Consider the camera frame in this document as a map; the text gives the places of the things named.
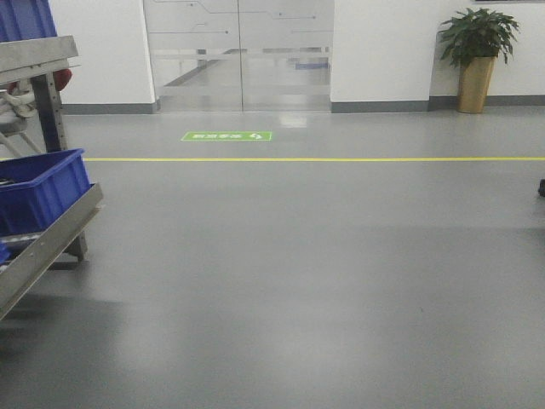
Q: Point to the gold plant pot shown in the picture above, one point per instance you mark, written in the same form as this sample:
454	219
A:
474	82

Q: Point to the green floor sign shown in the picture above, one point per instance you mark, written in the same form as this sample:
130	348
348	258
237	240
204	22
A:
228	136

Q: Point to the blue crate top left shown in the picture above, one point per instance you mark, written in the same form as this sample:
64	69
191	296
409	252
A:
26	19

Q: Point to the glass double door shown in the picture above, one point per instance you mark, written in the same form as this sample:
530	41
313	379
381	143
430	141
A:
244	55

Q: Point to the green potted plant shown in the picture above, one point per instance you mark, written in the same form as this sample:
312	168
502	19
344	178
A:
477	33

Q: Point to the blue plastic crate on rack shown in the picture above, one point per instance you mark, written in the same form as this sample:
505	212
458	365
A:
41	189

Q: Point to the grey metal rack frame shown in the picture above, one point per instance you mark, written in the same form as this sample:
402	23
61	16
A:
26	257

